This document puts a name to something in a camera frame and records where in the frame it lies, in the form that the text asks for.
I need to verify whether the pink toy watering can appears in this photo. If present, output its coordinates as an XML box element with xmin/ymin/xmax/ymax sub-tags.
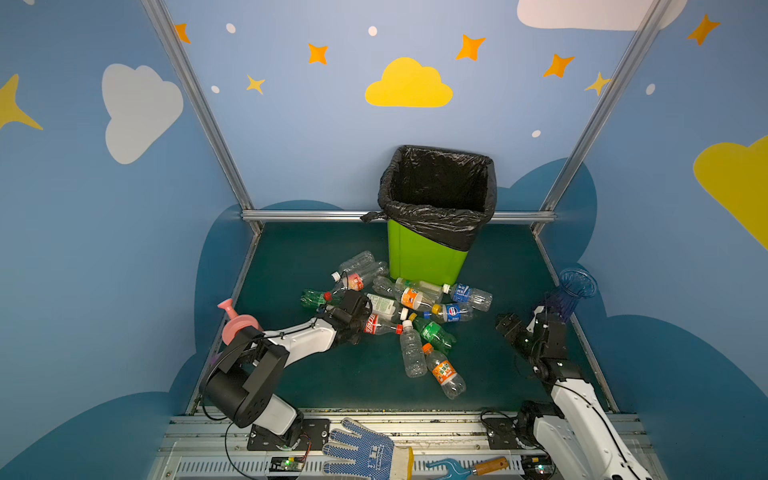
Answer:
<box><xmin>217</xmin><ymin>298</ymin><xmax>263</xmax><ymax>345</ymax></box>

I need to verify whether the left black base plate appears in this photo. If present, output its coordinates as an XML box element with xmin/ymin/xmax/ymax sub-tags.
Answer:
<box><xmin>247</xmin><ymin>418</ymin><xmax>331</xmax><ymax>452</ymax></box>

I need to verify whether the aluminium frame back rail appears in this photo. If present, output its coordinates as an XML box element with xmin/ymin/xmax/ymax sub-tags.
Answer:
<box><xmin>242</xmin><ymin>209</ymin><xmax>557</xmax><ymax>225</ymax></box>

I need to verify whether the red coca cola bottle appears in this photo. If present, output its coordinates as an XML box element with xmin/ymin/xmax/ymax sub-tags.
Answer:
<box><xmin>363</xmin><ymin>314</ymin><xmax>403</xmax><ymax>335</ymax></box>

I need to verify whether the pepsi bottle yellow cap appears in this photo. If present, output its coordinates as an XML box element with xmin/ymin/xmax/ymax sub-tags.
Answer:
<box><xmin>423</xmin><ymin>303</ymin><xmax>473</xmax><ymax>323</ymax></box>

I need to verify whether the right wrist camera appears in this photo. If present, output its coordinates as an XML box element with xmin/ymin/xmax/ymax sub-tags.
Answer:
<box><xmin>526</xmin><ymin>305</ymin><xmax>546</xmax><ymax>334</ymax></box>

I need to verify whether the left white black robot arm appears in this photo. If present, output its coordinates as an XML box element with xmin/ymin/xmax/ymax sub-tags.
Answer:
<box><xmin>199</xmin><ymin>291</ymin><xmax>372</xmax><ymax>446</ymax></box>

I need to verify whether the green plastic trash bin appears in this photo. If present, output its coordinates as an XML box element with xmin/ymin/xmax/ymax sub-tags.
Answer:
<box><xmin>387</xmin><ymin>220</ymin><xmax>468</xmax><ymax>286</ymax></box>

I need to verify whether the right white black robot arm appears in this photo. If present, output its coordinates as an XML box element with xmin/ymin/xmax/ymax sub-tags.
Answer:
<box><xmin>496</xmin><ymin>307</ymin><xmax>653</xmax><ymax>479</ymax></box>

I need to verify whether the orange fanta bottle lower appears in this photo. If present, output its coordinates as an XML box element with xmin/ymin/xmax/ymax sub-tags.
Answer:
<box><xmin>422</xmin><ymin>343</ymin><xmax>466</xmax><ymax>400</ymax></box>

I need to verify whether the green sprite bottle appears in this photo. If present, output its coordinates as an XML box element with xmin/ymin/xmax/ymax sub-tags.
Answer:
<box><xmin>408</xmin><ymin>312</ymin><xmax>457</xmax><ymax>355</ymax></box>

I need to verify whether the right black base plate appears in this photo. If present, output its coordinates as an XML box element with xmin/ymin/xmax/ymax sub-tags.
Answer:
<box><xmin>479</xmin><ymin>410</ymin><xmax>538</xmax><ymax>450</ymax></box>

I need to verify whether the black bin liner bag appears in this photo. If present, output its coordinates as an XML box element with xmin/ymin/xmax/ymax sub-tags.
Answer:
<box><xmin>360</xmin><ymin>145</ymin><xmax>498</xmax><ymax>252</ymax></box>

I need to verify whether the blue label water bottle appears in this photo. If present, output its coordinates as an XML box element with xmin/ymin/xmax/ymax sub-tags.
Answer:
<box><xmin>442</xmin><ymin>283</ymin><xmax>493</xmax><ymax>312</ymax></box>

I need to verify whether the tall clear empty bottle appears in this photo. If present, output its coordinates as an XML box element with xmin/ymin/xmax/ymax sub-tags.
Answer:
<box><xmin>400</xmin><ymin>320</ymin><xmax>427</xmax><ymax>378</ymax></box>

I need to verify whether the clear bottle white cap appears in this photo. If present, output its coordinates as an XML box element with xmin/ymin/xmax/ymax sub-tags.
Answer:
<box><xmin>334</xmin><ymin>251</ymin><xmax>375</xmax><ymax>275</ymax></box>

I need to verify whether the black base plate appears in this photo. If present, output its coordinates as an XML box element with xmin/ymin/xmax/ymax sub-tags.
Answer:
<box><xmin>479</xmin><ymin>410</ymin><xmax>538</xmax><ymax>450</ymax></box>
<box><xmin>247</xmin><ymin>418</ymin><xmax>331</xmax><ymax>452</ymax></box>

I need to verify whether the teal fork wooden handle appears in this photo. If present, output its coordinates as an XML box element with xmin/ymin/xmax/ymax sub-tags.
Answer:
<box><xmin>425</xmin><ymin>457</ymin><xmax>510</xmax><ymax>480</ymax></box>

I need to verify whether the crushed orange label bottle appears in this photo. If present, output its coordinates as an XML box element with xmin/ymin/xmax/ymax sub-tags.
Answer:
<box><xmin>373</xmin><ymin>276</ymin><xmax>441</xmax><ymax>312</ymax></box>

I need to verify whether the crushed green bottle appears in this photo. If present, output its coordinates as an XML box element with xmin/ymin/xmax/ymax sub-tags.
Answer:
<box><xmin>300</xmin><ymin>290</ymin><xmax>337</xmax><ymax>309</ymax></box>

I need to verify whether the purple ribbed plastic vase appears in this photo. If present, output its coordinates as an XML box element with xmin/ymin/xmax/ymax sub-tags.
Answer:
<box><xmin>545</xmin><ymin>267</ymin><xmax>598</xmax><ymax>322</ymax></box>

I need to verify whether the blue dotted work glove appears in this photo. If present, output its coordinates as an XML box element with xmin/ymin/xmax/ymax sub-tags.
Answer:
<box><xmin>322</xmin><ymin>417</ymin><xmax>414</xmax><ymax>480</ymax></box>

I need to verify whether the clear bottle red label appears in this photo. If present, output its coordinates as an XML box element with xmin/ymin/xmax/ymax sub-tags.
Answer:
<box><xmin>331</xmin><ymin>261</ymin><xmax>389</xmax><ymax>294</ymax></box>

